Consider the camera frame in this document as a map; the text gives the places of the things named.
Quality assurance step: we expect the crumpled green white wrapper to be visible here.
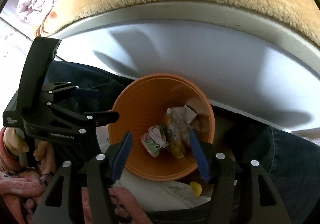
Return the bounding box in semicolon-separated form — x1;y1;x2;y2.
141;125;169;158

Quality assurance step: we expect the dark blue jeans leg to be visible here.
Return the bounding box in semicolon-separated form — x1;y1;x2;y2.
45;61;319;223

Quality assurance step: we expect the small yellow round object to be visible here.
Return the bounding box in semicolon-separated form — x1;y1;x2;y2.
189;181;202;197

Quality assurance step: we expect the orange plastic trash bin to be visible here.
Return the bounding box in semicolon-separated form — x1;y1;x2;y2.
108;74;215;182

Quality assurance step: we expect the crumpled paper trash pile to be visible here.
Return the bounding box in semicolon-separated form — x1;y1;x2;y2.
164;105;201;159

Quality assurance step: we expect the person's left hand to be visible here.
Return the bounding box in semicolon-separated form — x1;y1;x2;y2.
3;128;49;161

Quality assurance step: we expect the white cloth under bin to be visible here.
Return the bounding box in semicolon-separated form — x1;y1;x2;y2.
97;128;210;212

